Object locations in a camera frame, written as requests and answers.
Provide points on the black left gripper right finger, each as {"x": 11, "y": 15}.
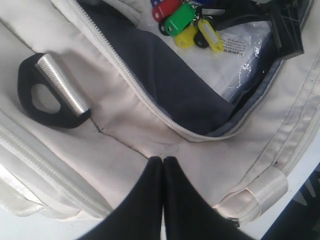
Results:
{"x": 187, "y": 215}

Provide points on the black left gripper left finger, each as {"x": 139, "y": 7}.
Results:
{"x": 139, "y": 216}

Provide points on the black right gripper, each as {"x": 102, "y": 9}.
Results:
{"x": 285, "y": 40}

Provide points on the colourful key tag bunch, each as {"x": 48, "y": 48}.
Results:
{"x": 181, "y": 20}

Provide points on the cream white duffel bag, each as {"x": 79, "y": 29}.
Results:
{"x": 77, "y": 128}

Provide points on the clear plastic wrapped packet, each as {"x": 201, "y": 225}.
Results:
{"x": 228, "y": 71}

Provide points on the dark grey folded cloth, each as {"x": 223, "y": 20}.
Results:
{"x": 167, "y": 79}

